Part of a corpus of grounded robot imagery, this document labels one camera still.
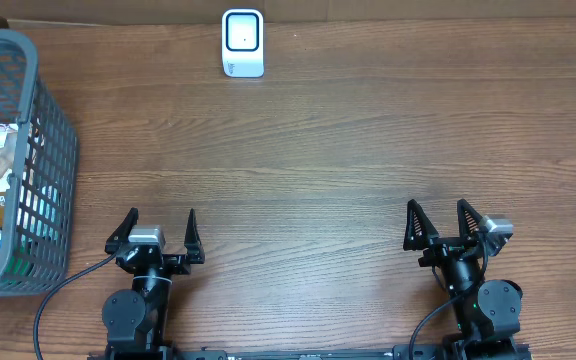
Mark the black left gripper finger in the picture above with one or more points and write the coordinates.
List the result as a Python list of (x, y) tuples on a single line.
[(121, 234), (192, 242)]

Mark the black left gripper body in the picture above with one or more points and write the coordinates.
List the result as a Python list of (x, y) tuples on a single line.
[(176, 266)]

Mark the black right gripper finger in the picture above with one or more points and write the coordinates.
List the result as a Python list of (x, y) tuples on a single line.
[(468, 218), (419, 231)]

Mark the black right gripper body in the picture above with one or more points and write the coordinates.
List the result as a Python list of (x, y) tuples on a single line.
[(460, 272)]

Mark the teal wet wipes pack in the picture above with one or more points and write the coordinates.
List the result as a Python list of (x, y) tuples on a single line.
[(38, 213)]

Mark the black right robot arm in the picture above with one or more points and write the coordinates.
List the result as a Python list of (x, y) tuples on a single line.
[(487, 312)]

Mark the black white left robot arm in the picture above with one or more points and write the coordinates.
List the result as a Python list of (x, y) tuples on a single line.
[(135, 318)]

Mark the white barcode scanner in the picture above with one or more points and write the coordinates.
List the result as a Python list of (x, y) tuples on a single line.
[(242, 43)]

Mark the grey plastic shopping basket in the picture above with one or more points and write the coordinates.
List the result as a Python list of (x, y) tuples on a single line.
[(47, 154)]

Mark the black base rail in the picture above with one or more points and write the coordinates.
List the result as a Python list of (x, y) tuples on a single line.
[(398, 352)]

